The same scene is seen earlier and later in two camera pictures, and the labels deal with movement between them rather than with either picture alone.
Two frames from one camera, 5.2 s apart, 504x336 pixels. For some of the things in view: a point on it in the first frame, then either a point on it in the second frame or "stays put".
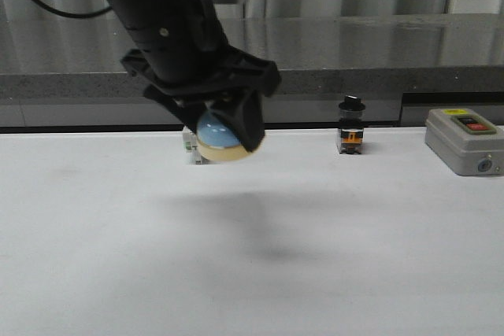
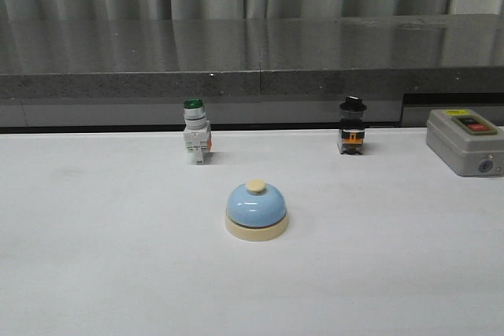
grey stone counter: (65, 70) stays put
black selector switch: (351, 127) stays put
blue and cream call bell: (216, 141) to (256, 212)
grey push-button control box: (467, 142) stays put
